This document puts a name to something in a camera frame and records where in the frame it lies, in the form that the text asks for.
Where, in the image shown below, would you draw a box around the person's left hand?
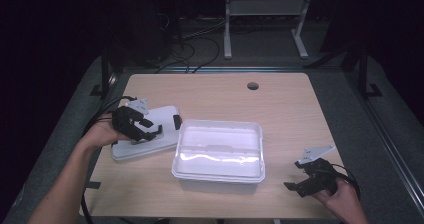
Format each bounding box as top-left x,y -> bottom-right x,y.
80,118 -> 132,151

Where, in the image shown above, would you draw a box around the white lid with black handle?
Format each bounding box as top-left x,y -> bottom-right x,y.
110,105 -> 183,162

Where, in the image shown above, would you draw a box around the black cables on floor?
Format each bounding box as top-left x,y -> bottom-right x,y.
154,15 -> 228,74

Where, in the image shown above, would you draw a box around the person's right hand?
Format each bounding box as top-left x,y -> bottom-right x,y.
312,177 -> 360,216

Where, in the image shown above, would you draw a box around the black metal post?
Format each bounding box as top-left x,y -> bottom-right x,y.
89,47 -> 118,100
357,48 -> 384,100

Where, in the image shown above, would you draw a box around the right hand-held gripper black cable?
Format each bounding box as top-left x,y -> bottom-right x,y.
333,163 -> 362,200

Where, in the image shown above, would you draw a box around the aluminium frame rail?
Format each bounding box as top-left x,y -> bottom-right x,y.
123,66 -> 348,74

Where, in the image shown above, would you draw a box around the white plastic storage box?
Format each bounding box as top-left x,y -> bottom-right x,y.
170,119 -> 267,196

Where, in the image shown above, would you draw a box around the left hand-held gripper black cable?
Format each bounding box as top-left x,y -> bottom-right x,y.
80,96 -> 138,224

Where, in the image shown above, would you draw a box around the hand-held gripper black cable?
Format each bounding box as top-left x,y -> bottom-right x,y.
80,96 -> 138,224
333,163 -> 362,200

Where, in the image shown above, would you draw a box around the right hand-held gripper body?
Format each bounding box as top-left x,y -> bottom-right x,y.
296,145 -> 339,198

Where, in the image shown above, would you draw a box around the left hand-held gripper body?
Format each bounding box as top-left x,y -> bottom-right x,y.
111,98 -> 150,142

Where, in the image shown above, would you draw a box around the white metal stand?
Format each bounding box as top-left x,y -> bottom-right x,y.
223,0 -> 315,60

